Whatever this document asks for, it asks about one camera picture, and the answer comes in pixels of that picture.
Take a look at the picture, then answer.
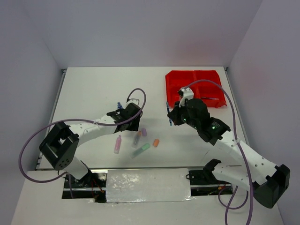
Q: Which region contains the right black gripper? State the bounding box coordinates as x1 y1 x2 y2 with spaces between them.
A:
168 99 199 129

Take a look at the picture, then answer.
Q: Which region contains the dark blue pen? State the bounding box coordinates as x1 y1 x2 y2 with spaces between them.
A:
200 97 219 101

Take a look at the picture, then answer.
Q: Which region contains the blue pen with label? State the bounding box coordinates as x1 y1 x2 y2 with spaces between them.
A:
165 101 173 127

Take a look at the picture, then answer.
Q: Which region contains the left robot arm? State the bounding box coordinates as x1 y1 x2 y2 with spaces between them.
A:
39 103 142 187

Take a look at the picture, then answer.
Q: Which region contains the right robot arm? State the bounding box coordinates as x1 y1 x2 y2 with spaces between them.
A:
167 98 290 209

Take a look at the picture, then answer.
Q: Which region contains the clear blue-cap spray bottle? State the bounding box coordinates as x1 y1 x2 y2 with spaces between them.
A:
117 102 123 109

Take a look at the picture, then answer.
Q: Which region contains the orange-tip grey highlighter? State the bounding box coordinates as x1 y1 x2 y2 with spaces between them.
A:
132 130 142 148

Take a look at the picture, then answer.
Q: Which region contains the purple highlighter cap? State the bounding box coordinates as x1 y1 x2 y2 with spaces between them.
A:
141 128 147 136

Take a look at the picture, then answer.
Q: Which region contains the pink highlighter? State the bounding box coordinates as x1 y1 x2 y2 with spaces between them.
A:
114 135 122 154

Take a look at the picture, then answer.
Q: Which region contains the red compartment bin tray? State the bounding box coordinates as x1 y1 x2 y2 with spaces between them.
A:
165 70 227 108

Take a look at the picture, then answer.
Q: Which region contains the green highlighter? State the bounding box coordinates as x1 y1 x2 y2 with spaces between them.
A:
130 143 150 159

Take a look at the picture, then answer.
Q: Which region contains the orange highlighter cap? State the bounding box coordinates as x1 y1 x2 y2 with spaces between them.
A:
153 139 160 147

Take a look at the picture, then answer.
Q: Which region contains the silver foil covered plate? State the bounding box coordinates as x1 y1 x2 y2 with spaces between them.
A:
106 168 192 203

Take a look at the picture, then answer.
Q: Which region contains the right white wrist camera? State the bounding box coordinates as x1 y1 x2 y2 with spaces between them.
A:
178 87 194 107

